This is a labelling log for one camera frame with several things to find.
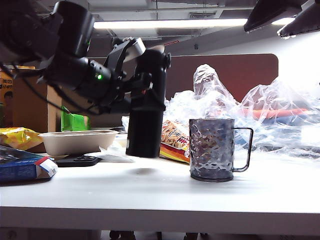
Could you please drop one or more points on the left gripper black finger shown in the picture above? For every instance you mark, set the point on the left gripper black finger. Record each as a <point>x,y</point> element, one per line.
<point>143,81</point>

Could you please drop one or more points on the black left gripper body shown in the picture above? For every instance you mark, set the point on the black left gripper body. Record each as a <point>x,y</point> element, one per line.
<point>117,87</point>

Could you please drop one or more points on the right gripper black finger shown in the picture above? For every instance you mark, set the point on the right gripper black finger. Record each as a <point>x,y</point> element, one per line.
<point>272,12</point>
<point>305,22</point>

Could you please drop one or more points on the black thermos with flip lid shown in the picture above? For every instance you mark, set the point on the black thermos with flip lid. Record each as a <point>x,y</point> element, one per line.
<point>145,135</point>

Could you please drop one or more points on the green snack bag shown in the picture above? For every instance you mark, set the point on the green snack bag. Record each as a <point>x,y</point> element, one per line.
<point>73,123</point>

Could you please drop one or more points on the long ceiling light strip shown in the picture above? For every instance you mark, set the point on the long ceiling light strip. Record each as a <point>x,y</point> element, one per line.
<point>170,24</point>

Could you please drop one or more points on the white crumpled paper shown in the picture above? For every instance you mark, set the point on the white crumpled paper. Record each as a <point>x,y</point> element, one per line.
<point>115,153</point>

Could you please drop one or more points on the red orange snack bag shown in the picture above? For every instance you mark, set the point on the red orange snack bag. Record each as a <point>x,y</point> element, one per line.
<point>175,142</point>

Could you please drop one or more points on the beige paper pulp bowl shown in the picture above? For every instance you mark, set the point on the beige paper pulp bowl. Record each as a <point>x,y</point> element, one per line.
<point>75,142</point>

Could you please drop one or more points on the brown desk partition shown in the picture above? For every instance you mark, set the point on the brown desk partition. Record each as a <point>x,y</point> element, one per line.
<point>237,75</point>

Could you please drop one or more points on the crumpled clear plastic bag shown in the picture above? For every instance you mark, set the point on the crumpled clear plastic bag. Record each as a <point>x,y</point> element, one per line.
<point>270,100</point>

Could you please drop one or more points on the brown cardboard box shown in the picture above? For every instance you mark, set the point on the brown cardboard box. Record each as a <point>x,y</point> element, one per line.
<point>30,112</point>

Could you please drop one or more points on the dimpled grey transparent mug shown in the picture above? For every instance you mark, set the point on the dimpled grey transparent mug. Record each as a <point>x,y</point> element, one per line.
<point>211,150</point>

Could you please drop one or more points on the orange tube inside plastic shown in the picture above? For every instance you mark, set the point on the orange tube inside plastic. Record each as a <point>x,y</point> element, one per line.
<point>272,113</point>

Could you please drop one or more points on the yellow snack bag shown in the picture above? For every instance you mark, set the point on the yellow snack bag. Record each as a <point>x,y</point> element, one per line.
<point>17,137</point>

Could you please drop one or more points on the yellow printed carton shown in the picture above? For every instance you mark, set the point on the yellow printed carton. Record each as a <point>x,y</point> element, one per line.
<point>5,87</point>

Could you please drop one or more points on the blue and white carton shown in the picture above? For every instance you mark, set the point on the blue and white carton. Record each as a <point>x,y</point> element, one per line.
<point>17,167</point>

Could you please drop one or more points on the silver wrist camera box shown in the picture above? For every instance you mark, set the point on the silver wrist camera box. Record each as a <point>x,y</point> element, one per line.
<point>135,50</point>

